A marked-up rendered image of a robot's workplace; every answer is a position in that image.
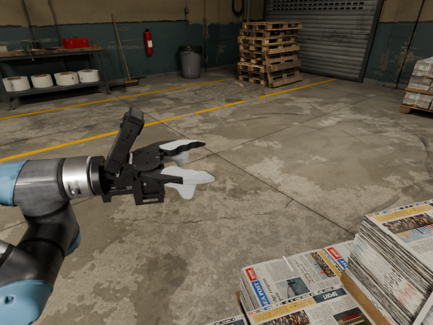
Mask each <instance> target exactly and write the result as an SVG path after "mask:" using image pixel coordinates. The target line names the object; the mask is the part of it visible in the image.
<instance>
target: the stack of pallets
mask: <svg viewBox="0 0 433 325"><path fill-rule="evenodd" d="M242 24H243V27H242V29H240V36H238V43H239V45H240V48H239V50H240V55H239V56H240V58H241V60H240V62H238V73H237V74H238V75H239V81H244V80H249V81H248V83H257V82H260V85H267V84H268V82H267V80H268V79H267V72H266V63H265V57H264V50H268V49H274V48H285V44H290V46H296V44H297V42H295V41H294V37H295V36H296V35H297V32H298V29H302V25H303V22H281V21H272V22H245V23H242ZM291 24H294V25H296V26H295V28H291ZM249 25H252V26H253V27H252V28H250V27H249ZM279 25H281V28H279ZM286 31H291V34H290V35H286ZM247 32H250V34H247ZM274 32H278V33H277V34H274ZM261 33H262V34H261ZM283 37H288V41H283ZM245 39H248V41H245ZM271 39H275V40H271ZM246 46H249V48H246ZM246 52H249V54H246ZM247 59H250V60H247ZM244 65H246V66H244Z"/></svg>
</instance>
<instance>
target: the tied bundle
mask: <svg viewBox="0 0 433 325"><path fill-rule="evenodd" d="M351 246H352V248H351V252H350V253H351V254H350V257H348V258H349V260H348V261H347V262H348V264H347V268H346V269H345V272H346V274H347V275H348V276H349V277H350V278H351V279H352V281H353V282H354V283H355V284H356V285H357V287H359V289H360V290H361V291H362V292H363V293H364V295H365V296H366V297H367V298H368V299H369V300H370V301H371V302H372V304H373V305H374V306H375V307H376V309H377V310H378V311H379V312H380V313H381V314H382V315H383V316H384V317H385V318H386V319H387V320H388V321H389V322H390V324H391V325H433V274H432V273H431V272H430V271H429V270H427V269H426V267H424V266H423V265H422V264H420V263H419V262H418V261H417V260H416V259H415V258H414V257H412V256H411V255H410V254H409V253H407V252H406V251H405V250H404V249H403V248H402V247H400V246H399V245H398V244H396V243H395V242H394V241H393V240H392V239H391V238H390V237H388V236H387V235H385V234H384V233H383V232H382V231H381V230H380V229H379V228H377V227H376V226H375V225H373V223H371V222H370V221H368V220H367V219H366V218H365V217H364V221H363V222H362V223H361V226H360V230H359V232H358V233H357V234H355V238H354V242H353V244H351Z"/></svg>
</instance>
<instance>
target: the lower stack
mask: <svg viewBox="0 0 433 325"><path fill-rule="evenodd" d="M353 242H354V240H351V241H346V242H341V243H338V244H334V245H331V246H328V247H325V248H323V249H318V250H312V251H307V252H303V253H298V254H296V255H292V256H289V257H286V258H285V256H283V257H282V259H274V260H271V261H266V262H261V263H258V264H254V265H250V266H246V267H244V268H242V269H241V270H242V272H241V278H240V285H239V287H240V289H241V292H240V294H241V295H240V298H239V299H240V301H239V303H240V306H241V308H242V311H243V314H244V317H245V315H246V312H248V311H252V310H255V309H257V308H261V307H263V306H266V305H269V304H273V303H276V302H279V301H282V300H285V299H289V298H292V297H295V296H298V295H302V294H304V293H309V292H311V291H315V290H319V289H322V288H326V287H329V286H333V285H336V284H341V283H342V282H341V281H340V278H341V275H342V271H343V269H345V268H347V264H348V262H347V261H348V260H349V258H348V257H350V254H351V253H350V252H351V248H352V246H351V244H353Z"/></svg>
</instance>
